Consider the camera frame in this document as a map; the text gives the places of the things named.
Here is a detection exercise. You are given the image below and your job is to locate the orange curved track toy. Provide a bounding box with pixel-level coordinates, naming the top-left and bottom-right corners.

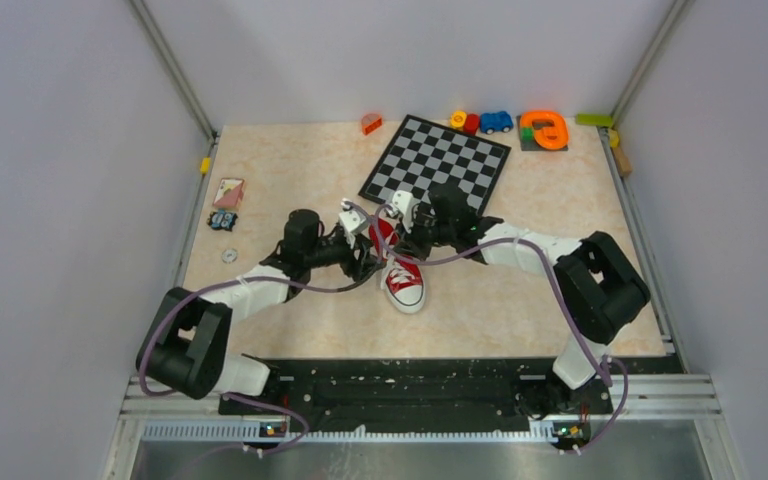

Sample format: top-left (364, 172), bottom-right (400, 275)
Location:
top-left (517, 110), bottom-right (570, 151)

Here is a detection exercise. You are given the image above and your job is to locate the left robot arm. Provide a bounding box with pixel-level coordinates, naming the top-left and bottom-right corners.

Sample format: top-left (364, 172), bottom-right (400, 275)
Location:
top-left (136, 207), bottom-right (378, 414)

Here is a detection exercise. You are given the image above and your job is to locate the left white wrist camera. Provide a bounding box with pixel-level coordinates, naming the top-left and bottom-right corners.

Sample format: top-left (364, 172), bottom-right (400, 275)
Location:
top-left (338, 199), bottom-right (369, 248)

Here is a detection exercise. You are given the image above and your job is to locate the green flat block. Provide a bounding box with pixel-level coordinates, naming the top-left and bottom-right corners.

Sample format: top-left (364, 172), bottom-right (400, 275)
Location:
top-left (575, 113), bottom-right (615, 128)

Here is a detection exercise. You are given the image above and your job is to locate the red canvas sneaker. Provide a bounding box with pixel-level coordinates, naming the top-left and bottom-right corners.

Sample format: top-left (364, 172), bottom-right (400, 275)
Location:
top-left (368, 218), bottom-right (426, 314)

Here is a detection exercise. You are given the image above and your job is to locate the pink tangram card box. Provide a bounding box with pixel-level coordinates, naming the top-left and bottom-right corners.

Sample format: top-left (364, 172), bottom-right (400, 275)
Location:
top-left (212, 178), bottom-right (246, 210)

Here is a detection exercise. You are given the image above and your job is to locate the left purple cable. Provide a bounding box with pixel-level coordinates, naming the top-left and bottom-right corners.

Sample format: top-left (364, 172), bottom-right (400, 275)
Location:
top-left (137, 198), bottom-right (392, 458)

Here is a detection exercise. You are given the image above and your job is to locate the orange half-round toy block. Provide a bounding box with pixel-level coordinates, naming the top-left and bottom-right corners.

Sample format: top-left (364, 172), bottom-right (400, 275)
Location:
top-left (360, 113), bottom-right (383, 136)

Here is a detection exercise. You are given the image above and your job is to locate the small blue toy robot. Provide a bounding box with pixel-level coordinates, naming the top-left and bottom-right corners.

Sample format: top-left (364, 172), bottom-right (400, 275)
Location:
top-left (206, 209), bottom-right (239, 232)

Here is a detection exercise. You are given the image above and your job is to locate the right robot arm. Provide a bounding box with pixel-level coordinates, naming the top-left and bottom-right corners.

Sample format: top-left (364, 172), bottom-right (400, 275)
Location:
top-left (387, 184), bottom-right (651, 412)

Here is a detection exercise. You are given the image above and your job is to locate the yellow toy cylinder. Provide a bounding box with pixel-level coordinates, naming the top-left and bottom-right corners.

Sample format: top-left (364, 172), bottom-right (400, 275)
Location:
top-left (449, 110), bottom-right (468, 131)

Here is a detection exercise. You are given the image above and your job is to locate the yellow clip on rail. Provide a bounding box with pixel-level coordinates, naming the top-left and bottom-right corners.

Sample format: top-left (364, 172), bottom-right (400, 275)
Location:
top-left (199, 157), bottom-right (211, 176)

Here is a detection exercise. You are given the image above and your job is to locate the black grey checkerboard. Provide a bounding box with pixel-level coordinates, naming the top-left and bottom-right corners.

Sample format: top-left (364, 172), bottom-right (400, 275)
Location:
top-left (358, 115), bottom-right (511, 214)

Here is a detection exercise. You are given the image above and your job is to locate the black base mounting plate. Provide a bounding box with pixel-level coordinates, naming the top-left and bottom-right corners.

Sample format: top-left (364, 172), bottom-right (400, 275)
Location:
top-left (218, 357), bottom-right (683, 439)

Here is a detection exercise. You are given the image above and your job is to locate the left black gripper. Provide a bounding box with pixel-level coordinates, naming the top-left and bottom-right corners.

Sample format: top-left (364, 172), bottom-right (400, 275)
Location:
top-left (305, 232), bottom-right (386, 281)

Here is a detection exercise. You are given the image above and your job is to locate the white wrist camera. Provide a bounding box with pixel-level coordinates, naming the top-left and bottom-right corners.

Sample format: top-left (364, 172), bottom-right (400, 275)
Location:
top-left (389, 190), bottom-right (420, 233)
top-left (338, 199), bottom-right (369, 248)

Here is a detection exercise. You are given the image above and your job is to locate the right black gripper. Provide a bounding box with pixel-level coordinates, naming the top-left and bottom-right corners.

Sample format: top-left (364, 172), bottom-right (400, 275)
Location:
top-left (393, 208), bottom-right (455, 263)

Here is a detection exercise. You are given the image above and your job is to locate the wooden block on rail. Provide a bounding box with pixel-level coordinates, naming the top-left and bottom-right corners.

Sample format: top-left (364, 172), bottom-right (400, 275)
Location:
top-left (612, 146), bottom-right (633, 178)

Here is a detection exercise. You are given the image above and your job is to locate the blue toy car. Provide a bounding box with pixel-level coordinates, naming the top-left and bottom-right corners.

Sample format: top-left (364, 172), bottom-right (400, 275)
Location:
top-left (479, 111), bottom-right (514, 135)

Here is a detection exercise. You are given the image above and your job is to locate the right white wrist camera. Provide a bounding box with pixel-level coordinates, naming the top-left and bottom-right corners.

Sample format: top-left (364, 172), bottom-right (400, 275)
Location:
top-left (389, 190), bottom-right (420, 233)

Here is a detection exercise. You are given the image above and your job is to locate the red toy cylinder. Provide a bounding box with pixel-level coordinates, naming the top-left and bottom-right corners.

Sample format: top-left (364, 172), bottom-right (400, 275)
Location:
top-left (463, 113), bottom-right (481, 135)

